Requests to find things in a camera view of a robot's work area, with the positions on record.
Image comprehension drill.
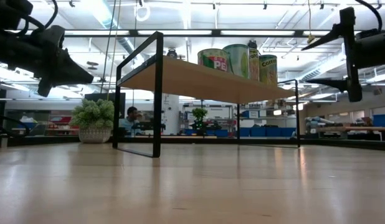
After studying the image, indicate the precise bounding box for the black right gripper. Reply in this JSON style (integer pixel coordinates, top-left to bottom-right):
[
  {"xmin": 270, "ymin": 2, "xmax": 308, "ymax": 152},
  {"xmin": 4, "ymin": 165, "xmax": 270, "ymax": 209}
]
[{"xmin": 301, "ymin": 6, "xmax": 363, "ymax": 103}]

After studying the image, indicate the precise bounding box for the thick black cable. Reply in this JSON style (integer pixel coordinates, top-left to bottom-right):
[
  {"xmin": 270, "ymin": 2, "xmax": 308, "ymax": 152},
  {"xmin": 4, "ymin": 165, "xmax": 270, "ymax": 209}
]
[{"xmin": 0, "ymin": 112, "xmax": 31, "ymax": 138}]

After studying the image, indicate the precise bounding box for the white hanging ring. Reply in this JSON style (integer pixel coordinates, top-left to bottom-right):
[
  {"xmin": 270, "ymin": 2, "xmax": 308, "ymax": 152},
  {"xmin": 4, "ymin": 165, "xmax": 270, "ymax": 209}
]
[{"xmin": 135, "ymin": 2, "xmax": 151, "ymax": 22}]

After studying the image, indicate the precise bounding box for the wooden background table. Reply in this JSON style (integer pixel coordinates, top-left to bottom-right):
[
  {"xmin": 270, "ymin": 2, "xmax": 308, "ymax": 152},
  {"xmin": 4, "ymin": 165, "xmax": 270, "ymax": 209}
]
[{"xmin": 316, "ymin": 126, "xmax": 385, "ymax": 141}]

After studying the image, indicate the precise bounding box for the hanging dark cable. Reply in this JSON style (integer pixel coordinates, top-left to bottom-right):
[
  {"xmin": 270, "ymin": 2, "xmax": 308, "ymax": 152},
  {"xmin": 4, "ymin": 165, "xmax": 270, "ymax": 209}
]
[{"xmin": 100, "ymin": 0, "xmax": 118, "ymax": 93}]

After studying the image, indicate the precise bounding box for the hanging pale cable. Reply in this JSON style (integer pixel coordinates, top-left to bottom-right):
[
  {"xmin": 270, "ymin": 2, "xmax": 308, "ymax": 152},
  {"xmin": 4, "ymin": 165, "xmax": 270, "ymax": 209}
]
[{"xmin": 107, "ymin": 0, "xmax": 122, "ymax": 100}]

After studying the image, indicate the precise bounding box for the red box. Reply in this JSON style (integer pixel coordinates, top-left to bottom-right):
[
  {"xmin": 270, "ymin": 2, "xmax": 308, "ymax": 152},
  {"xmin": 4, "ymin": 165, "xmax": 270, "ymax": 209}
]
[{"xmin": 48, "ymin": 116, "xmax": 72, "ymax": 124}]

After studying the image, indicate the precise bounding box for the hanging yellow cord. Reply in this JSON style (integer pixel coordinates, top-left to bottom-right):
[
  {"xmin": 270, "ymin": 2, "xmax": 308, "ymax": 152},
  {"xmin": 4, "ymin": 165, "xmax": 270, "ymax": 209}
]
[{"xmin": 307, "ymin": 0, "xmax": 316, "ymax": 44}]

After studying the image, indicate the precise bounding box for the black overhead frame bar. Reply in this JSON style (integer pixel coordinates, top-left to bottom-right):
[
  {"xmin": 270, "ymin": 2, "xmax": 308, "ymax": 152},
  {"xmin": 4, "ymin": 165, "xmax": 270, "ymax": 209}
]
[{"xmin": 5, "ymin": 28, "xmax": 336, "ymax": 39}]

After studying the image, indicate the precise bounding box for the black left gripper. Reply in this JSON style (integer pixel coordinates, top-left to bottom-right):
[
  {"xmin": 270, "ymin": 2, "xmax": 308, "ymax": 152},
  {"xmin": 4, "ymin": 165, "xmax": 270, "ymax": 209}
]
[{"xmin": 33, "ymin": 24, "xmax": 94, "ymax": 97}]

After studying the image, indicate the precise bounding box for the person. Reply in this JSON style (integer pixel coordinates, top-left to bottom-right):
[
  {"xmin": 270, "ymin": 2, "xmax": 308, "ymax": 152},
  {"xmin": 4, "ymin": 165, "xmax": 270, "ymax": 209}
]
[{"xmin": 119, "ymin": 106, "xmax": 144, "ymax": 138}]

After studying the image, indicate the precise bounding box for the green carrots label can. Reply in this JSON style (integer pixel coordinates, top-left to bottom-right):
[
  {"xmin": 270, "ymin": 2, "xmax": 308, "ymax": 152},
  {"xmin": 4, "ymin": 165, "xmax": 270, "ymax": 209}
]
[{"xmin": 259, "ymin": 54, "xmax": 278, "ymax": 86}]

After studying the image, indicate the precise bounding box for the green white tin can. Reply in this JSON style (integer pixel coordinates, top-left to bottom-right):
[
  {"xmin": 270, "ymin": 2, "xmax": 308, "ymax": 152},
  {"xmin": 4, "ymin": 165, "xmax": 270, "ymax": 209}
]
[{"xmin": 222, "ymin": 43, "xmax": 250, "ymax": 79}]

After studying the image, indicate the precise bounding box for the bushy plant in white pot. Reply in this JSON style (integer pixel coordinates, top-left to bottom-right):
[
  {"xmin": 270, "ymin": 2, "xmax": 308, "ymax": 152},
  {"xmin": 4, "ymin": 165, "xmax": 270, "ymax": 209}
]
[{"xmin": 69, "ymin": 98, "xmax": 115, "ymax": 144}]

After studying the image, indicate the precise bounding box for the small green potted plant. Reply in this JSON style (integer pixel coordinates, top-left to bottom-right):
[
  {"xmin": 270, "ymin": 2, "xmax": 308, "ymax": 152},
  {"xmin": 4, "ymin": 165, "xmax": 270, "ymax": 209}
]
[{"xmin": 191, "ymin": 107, "xmax": 209, "ymax": 136}]

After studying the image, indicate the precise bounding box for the large blue bin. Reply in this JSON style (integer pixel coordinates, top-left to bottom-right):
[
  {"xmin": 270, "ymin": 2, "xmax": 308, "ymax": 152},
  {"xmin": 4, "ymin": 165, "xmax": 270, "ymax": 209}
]
[{"xmin": 372, "ymin": 114, "xmax": 385, "ymax": 128}]

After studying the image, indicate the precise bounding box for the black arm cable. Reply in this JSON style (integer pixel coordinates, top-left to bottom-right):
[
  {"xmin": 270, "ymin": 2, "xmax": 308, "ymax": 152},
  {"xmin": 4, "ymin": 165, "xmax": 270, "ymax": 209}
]
[
  {"xmin": 356, "ymin": 0, "xmax": 383, "ymax": 32},
  {"xmin": 22, "ymin": 0, "xmax": 59, "ymax": 35}
]

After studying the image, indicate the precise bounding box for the black table edge frame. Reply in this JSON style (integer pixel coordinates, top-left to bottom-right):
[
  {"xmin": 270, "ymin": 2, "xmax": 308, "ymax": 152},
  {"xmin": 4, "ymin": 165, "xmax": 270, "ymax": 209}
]
[{"xmin": 0, "ymin": 134, "xmax": 385, "ymax": 152}]

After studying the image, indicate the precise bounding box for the wooden shelf black metal frame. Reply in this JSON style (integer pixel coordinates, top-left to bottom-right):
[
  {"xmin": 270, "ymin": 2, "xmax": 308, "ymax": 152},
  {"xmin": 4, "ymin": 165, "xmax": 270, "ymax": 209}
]
[{"xmin": 112, "ymin": 30, "xmax": 302, "ymax": 158}]

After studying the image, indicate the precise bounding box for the green peas label can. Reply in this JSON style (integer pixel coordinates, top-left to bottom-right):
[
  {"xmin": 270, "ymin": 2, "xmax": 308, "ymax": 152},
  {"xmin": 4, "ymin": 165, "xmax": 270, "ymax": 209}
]
[{"xmin": 197, "ymin": 48, "xmax": 231, "ymax": 73}]

